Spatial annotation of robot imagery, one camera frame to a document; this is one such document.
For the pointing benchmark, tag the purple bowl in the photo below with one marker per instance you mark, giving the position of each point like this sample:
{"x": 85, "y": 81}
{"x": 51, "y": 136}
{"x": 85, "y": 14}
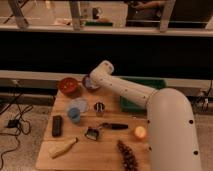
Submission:
{"x": 87, "y": 83}

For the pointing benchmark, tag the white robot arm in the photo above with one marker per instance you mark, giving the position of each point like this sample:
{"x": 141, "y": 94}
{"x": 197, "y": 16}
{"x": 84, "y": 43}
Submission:
{"x": 172, "y": 131}

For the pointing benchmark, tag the red bowl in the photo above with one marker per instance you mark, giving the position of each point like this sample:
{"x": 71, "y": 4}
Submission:
{"x": 68, "y": 85}

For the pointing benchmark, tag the small metal cup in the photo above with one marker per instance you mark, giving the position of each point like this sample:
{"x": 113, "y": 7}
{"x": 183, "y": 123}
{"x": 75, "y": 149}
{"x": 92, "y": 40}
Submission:
{"x": 99, "y": 107}

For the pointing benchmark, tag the green plastic tray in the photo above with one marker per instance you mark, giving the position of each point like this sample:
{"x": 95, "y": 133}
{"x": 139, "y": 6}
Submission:
{"x": 129, "y": 106}

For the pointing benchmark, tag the blue cup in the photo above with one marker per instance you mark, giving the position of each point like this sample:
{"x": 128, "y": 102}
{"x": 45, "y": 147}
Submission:
{"x": 74, "y": 115}

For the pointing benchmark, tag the orange fruit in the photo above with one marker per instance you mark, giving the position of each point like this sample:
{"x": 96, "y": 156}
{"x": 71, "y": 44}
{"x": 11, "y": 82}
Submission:
{"x": 140, "y": 132}

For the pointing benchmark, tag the black remote control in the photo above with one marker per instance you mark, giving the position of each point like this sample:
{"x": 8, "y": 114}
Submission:
{"x": 57, "y": 126}

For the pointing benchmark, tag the brown pine cone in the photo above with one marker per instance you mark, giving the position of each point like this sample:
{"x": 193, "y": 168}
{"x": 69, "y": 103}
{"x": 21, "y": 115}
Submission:
{"x": 129, "y": 159}

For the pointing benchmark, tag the person in background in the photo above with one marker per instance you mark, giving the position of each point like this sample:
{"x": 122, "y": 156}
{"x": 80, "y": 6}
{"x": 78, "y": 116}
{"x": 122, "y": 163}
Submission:
{"x": 144, "y": 13}

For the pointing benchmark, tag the black power adapter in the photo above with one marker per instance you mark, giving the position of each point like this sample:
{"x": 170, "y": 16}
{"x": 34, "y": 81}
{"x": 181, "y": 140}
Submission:
{"x": 12, "y": 123}

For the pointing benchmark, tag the black handled peeler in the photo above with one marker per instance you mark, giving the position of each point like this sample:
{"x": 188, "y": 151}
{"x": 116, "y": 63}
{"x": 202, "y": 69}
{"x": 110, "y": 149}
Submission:
{"x": 93, "y": 133}

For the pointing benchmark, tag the wooden handled brush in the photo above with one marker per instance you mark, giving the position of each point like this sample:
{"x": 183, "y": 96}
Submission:
{"x": 62, "y": 147}

